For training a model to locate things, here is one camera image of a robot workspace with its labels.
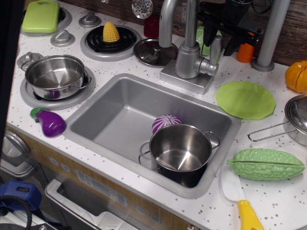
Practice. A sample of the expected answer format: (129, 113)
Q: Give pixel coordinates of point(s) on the steel saucepan with handle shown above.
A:
(294, 124)

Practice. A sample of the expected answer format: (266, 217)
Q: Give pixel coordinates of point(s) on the orange toy carrot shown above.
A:
(245, 53)

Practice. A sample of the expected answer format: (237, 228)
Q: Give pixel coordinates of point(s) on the purple toy eggplant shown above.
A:
(52, 124)

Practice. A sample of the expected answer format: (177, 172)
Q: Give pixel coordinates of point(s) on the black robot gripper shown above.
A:
(231, 17)

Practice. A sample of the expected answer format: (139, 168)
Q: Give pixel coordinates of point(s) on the black coil burner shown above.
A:
(95, 47)

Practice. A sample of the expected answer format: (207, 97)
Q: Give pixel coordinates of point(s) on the purple white toy onion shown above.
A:
(163, 121)

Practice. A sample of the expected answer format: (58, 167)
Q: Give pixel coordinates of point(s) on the grey vertical pole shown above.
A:
(264, 62)

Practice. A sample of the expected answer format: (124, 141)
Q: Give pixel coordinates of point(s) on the blue clamp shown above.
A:
(27, 192)

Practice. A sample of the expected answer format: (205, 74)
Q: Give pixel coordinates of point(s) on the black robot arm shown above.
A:
(231, 17)

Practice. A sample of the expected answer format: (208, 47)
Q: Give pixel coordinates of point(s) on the steel pot lid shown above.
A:
(149, 52)

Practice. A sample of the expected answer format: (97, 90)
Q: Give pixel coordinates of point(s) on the silver perforated ladle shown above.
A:
(142, 9)

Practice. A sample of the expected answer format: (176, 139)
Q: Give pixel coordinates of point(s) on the green toy cutting board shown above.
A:
(41, 17)

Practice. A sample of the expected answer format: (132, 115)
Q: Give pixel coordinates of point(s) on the grey stove knob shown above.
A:
(90, 20)
(26, 60)
(62, 39)

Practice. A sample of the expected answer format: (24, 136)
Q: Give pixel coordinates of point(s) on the orange toy pumpkin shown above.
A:
(296, 77)

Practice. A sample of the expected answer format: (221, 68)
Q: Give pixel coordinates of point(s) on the green toy cabbage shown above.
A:
(204, 50)

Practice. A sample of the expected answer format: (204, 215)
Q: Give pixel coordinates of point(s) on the silver toy faucet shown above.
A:
(190, 71)

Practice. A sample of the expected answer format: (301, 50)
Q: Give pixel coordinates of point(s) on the yellow handled toy knife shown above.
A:
(233, 191)

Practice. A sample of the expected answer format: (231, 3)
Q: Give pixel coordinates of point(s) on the grey oven door handle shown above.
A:
(81, 209)

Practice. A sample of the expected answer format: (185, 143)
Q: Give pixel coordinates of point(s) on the green toy bitter gourd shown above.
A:
(265, 164)

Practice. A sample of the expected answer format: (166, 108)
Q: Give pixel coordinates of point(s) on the steel pot on burner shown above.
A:
(56, 77)

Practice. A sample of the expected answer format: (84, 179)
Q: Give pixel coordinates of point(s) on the steel pot in sink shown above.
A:
(181, 152)

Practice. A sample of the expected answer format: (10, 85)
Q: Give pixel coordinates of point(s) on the grey oven dial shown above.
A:
(14, 149)

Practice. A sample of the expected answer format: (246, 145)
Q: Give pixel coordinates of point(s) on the green plastic plate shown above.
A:
(245, 100)

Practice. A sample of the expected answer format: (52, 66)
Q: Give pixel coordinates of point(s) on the yellow toy corn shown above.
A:
(110, 33)

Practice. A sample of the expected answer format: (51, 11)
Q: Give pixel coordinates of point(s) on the silver faucet lever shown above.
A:
(216, 49)

